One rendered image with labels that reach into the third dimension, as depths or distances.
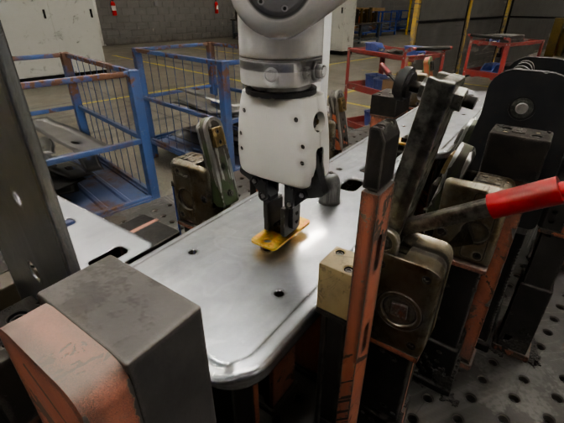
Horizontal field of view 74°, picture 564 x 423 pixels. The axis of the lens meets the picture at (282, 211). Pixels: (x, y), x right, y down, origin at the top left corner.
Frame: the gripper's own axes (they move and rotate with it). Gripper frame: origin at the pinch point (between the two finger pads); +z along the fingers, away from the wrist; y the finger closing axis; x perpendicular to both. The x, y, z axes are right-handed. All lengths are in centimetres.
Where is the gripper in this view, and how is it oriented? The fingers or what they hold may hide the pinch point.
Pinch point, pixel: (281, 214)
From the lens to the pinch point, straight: 47.0
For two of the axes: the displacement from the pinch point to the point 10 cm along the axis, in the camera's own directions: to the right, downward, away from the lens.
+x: -5.8, 4.0, -7.1
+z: 0.0, 8.7, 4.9
